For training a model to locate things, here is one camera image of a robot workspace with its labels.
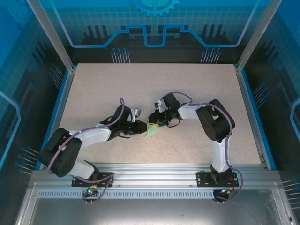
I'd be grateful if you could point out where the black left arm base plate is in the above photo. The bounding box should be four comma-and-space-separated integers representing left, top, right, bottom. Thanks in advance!
71, 172, 115, 188

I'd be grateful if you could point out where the long aluminium mounting rail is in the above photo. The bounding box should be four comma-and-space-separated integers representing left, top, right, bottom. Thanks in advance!
31, 162, 281, 188

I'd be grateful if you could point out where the blue and aluminium side rail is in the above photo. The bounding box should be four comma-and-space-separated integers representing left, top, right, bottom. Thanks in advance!
35, 69, 75, 171
235, 69, 277, 171

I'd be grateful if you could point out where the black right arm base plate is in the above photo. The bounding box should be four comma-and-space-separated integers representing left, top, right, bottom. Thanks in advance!
196, 171, 237, 188

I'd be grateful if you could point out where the cable connector with red wires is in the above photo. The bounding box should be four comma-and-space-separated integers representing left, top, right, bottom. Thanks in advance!
219, 186, 236, 195

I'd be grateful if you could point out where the slotted metal cable duct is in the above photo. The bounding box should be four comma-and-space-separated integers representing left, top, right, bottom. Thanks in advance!
37, 190, 235, 199

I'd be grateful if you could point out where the cable connector with green light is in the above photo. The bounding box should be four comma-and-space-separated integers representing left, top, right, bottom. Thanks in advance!
85, 185, 98, 196

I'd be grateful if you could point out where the aluminium frame post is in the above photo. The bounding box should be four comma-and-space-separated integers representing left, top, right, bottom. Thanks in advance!
235, 0, 282, 72
26, 0, 77, 72

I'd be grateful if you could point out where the light green cloth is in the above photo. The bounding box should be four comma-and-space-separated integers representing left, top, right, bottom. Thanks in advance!
144, 109, 165, 139

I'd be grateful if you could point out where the grey metal tray panel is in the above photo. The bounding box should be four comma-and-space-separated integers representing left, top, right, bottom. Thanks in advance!
14, 182, 300, 225

